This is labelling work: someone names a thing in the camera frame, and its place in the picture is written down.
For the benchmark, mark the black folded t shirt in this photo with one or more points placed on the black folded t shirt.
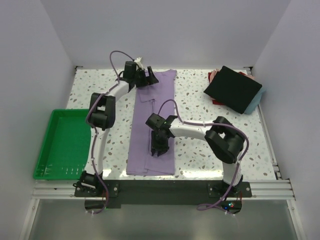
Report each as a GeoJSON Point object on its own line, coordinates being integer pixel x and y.
{"type": "Point", "coordinates": [232, 89]}

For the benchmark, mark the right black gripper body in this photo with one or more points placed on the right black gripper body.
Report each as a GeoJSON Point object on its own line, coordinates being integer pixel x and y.
{"type": "Point", "coordinates": [159, 141]}

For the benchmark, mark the green plastic tray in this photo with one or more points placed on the green plastic tray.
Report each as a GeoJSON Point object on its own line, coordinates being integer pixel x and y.
{"type": "Point", "coordinates": [65, 147]}

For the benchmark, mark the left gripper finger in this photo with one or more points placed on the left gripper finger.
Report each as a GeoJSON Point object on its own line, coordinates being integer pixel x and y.
{"type": "Point", "coordinates": [142, 82]}
{"type": "Point", "coordinates": [151, 78]}

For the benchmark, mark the purple t shirt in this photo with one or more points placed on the purple t shirt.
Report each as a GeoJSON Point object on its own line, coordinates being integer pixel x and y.
{"type": "Point", "coordinates": [148, 115]}

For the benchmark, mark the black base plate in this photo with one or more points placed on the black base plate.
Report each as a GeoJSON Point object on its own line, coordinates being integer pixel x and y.
{"type": "Point", "coordinates": [171, 192]}

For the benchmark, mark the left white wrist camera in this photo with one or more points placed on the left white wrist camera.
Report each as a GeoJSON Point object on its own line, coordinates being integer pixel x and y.
{"type": "Point", "coordinates": [139, 64]}

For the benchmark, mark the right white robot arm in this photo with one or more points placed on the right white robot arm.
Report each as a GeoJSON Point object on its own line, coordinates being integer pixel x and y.
{"type": "Point", "coordinates": [227, 142]}

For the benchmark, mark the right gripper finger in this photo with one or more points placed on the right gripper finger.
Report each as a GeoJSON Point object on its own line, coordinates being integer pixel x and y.
{"type": "Point", "coordinates": [153, 143]}
{"type": "Point", "coordinates": [162, 149]}

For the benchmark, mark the light blue folded t shirt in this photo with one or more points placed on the light blue folded t shirt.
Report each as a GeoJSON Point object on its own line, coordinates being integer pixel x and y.
{"type": "Point", "coordinates": [254, 102]}

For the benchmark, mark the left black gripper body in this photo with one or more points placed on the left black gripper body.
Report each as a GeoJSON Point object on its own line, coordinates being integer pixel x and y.
{"type": "Point", "coordinates": [140, 75]}

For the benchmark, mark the pink folded t shirt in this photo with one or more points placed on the pink folded t shirt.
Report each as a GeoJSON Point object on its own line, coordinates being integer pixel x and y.
{"type": "Point", "coordinates": [212, 74]}

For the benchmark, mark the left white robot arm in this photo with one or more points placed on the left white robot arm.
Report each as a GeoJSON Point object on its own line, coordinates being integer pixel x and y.
{"type": "Point", "coordinates": [101, 118]}

